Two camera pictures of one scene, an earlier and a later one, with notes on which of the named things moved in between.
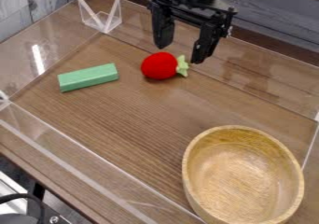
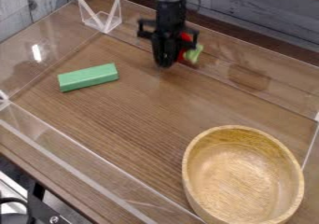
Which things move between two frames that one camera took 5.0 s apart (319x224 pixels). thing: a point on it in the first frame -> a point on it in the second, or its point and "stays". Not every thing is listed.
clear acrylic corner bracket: (102, 21) stays
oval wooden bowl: (240, 177) stays
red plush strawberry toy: (161, 65) -> (192, 54)
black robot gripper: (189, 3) -> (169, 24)
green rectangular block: (86, 77) stays
